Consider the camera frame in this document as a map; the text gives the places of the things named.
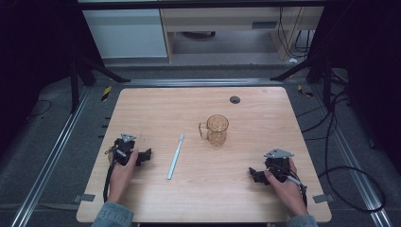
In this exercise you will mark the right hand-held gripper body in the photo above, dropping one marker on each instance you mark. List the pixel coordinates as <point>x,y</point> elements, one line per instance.
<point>277,164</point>

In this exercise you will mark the clear glass measuring cup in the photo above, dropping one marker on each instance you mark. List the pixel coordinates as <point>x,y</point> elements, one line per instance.
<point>217,130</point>

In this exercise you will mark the white cabinet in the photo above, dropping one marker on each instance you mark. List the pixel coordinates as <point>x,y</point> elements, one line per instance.
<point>126,34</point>

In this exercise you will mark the person's left hand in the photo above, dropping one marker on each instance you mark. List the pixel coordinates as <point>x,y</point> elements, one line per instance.
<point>121,179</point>

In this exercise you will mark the black metal stand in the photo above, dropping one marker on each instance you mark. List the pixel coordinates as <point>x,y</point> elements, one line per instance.
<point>74,85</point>
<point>326,82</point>

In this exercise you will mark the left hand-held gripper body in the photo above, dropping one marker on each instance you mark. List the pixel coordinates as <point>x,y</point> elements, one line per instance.
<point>125,148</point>

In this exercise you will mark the light blue toothbrush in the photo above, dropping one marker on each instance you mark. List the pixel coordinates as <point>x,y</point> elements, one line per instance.
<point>175,157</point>

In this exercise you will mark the yellow black tape marker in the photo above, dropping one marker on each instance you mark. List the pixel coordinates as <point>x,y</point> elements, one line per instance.
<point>304,90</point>
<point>106,93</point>

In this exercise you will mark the small white floor object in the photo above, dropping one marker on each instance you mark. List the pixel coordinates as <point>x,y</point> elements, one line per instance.
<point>293,60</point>

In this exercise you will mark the grey tape piece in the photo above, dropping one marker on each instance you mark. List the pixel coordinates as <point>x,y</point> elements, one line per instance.
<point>323,198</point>
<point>84,197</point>

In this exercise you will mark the aluminium floor rail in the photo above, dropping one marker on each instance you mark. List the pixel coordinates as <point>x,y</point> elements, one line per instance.
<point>47,164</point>
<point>201,82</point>
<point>353,164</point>

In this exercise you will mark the person's right hand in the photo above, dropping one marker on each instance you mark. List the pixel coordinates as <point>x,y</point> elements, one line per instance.
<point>288,195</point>

